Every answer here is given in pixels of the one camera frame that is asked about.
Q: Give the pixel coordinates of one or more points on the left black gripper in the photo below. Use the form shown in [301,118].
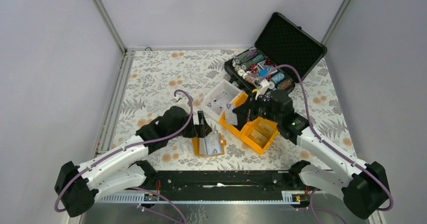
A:
[199,130]

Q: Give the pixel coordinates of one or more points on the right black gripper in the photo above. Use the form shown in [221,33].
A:
[244,112]

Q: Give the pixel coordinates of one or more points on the white VIP card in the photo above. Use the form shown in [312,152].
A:
[213,145]
[230,117]

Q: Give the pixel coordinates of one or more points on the orange card holder wallet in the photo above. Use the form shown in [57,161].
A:
[199,148]

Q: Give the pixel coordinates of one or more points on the yellow divided plastic bin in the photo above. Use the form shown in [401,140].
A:
[257,134]

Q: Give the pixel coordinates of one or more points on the clear plastic card bin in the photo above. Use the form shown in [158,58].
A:
[216,100]

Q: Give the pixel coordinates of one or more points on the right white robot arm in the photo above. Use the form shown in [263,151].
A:
[362,187]

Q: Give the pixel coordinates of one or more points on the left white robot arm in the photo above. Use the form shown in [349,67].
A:
[79,186]

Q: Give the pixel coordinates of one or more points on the blue round chip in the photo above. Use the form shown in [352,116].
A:
[263,72]

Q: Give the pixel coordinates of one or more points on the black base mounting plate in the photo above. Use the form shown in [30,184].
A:
[213,186]

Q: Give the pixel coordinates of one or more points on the black poker chip case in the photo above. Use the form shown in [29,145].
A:
[280,42]

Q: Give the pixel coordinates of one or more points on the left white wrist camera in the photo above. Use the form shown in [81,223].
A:
[182,103]

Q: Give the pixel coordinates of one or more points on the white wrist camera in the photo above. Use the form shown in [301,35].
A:
[262,88]
[182,103]

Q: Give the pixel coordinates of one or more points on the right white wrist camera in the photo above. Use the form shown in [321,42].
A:
[262,88]

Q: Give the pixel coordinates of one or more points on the aluminium frame rail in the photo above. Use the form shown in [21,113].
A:
[110,118]

